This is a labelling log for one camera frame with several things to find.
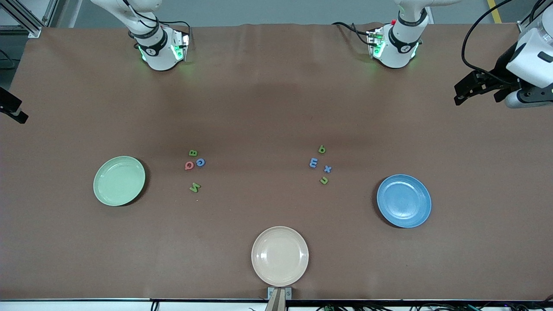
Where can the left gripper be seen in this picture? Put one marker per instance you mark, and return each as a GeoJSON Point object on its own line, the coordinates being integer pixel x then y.
{"type": "Point", "coordinates": [502, 68]}

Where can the blue small letter m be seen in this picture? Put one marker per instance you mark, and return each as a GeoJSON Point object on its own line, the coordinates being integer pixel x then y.
{"type": "Point", "coordinates": [313, 163]}

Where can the red capital letter Q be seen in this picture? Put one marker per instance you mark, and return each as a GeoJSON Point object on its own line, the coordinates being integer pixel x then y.
{"type": "Point", "coordinates": [186, 166]}

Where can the green capital letter N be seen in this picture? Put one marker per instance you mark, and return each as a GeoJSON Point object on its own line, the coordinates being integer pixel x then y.
{"type": "Point", "coordinates": [195, 187]}

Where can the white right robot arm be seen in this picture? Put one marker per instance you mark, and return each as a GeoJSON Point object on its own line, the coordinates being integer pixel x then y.
{"type": "Point", "coordinates": [157, 52]}

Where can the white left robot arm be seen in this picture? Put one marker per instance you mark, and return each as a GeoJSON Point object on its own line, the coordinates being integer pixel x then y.
{"type": "Point", "coordinates": [402, 43]}

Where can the metal connector plate green light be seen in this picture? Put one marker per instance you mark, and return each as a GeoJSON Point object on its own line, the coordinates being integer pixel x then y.
{"type": "Point", "coordinates": [375, 43]}
{"type": "Point", "coordinates": [181, 43]}

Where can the blue plate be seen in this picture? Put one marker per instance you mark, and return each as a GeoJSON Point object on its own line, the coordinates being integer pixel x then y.
{"type": "Point", "coordinates": [404, 211]}

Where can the brown table cover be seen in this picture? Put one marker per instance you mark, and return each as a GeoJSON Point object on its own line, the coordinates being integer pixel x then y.
{"type": "Point", "coordinates": [276, 108]}

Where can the beige plate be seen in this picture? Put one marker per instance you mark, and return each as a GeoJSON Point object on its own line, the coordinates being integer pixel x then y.
{"type": "Point", "coordinates": [280, 257]}

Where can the aluminium frame corner post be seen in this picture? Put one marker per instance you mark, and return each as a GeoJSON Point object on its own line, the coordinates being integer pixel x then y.
{"type": "Point", "coordinates": [523, 26]}

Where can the aluminium frame with diagonal bars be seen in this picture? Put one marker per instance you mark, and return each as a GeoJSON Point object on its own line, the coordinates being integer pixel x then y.
{"type": "Point", "coordinates": [33, 31]}

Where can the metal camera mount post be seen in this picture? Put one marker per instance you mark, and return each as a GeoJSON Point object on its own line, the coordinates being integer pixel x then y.
{"type": "Point", "coordinates": [278, 302]}

